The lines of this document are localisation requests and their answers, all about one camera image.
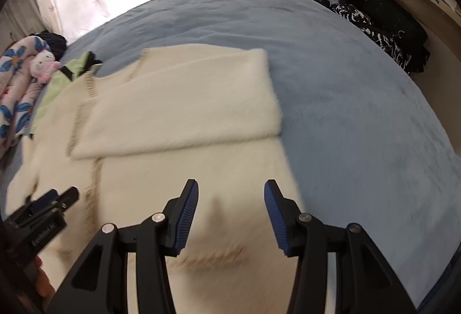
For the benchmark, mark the cream fuzzy sweater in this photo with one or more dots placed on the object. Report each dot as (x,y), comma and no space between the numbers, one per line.
(180,112)

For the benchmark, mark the black and white patterned cloth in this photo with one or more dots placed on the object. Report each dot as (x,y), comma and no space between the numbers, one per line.
(378,34)

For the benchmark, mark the white cat plush toy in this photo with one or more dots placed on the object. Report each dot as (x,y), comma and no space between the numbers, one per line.
(43,61)

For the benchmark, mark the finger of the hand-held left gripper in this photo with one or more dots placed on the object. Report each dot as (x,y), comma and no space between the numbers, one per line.
(57,198)

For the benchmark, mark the light green jacket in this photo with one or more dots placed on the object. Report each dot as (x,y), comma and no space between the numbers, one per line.
(54,90)

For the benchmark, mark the dark knitted cloth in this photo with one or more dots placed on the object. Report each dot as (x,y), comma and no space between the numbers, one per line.
(54,42)

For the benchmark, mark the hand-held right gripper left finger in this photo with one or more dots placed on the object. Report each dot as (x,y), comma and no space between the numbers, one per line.
(187,216)

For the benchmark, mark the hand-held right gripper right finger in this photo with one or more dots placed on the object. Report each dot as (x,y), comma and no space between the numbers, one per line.
(273,213)

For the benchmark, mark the blue bed blanket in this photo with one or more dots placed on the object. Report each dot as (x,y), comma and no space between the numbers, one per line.
(342,119)

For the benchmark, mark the person's left hand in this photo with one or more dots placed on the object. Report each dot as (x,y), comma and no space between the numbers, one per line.
(45,279)

